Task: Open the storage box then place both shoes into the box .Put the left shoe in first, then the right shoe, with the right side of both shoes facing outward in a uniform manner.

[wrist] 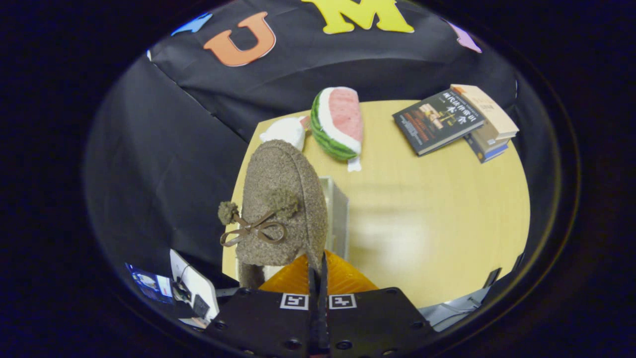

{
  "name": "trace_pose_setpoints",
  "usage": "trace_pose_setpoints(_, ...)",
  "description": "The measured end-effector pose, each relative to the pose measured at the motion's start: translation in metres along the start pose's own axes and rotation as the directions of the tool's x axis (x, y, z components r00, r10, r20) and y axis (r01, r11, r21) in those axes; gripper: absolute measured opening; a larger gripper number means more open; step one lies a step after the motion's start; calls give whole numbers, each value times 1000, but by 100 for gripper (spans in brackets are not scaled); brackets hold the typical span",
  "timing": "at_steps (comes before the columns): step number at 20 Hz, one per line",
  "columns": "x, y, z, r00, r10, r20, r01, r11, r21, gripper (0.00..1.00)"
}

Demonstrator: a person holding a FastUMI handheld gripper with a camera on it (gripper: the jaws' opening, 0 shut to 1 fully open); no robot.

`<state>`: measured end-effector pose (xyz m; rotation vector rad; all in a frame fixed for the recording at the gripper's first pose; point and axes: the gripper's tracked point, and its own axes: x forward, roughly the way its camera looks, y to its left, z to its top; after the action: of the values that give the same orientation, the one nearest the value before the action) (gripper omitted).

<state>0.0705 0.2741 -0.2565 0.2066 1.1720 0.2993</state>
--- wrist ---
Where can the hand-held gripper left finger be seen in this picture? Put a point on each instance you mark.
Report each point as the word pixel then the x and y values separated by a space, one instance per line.
pixel 263 323

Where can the brown fuzzy shoe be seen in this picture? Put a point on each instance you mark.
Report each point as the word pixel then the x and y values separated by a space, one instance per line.
pixel 278 174

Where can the white flat device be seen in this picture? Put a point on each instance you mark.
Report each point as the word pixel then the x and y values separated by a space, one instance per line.
pixel 196 286

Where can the beige cover book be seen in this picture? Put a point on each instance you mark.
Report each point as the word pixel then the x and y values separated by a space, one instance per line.
pixel 489 112

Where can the cream fabric storage box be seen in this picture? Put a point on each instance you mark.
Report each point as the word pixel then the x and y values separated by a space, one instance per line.
pixel 338 219

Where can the white plush toy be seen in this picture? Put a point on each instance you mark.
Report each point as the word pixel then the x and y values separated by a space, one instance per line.
pixel 285 132

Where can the watermelon slice plush toy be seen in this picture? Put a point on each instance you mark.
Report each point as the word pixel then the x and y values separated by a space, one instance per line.
pixel 340 122

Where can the black cover book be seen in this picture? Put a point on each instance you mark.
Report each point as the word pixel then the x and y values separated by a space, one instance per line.
pixel 437 122

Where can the blue cover book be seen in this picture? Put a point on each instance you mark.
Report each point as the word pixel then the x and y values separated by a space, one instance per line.
pixel 489 149

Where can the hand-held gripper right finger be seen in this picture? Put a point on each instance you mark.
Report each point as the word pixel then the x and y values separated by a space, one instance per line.
pixel 377 323

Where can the blue printed card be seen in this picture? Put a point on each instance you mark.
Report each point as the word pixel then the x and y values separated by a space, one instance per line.
pixel 149 284

